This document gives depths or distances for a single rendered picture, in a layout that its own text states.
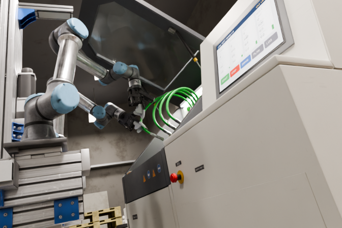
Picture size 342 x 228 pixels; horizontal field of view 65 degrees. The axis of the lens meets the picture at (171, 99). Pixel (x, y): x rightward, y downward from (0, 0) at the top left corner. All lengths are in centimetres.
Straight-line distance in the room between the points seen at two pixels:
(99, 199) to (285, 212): 858
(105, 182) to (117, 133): 178
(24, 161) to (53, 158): 10
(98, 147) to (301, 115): 933
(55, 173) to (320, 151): 93
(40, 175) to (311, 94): 98
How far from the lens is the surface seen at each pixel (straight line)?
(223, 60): 133
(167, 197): 124
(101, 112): 174
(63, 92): 119
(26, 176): 120
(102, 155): 975
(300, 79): 73
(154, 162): 134
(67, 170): 119
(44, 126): 126
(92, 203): 913
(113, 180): 962
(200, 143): 96
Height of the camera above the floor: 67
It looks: 23 degrees up
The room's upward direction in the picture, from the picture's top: 12 degrees counter-clockwise
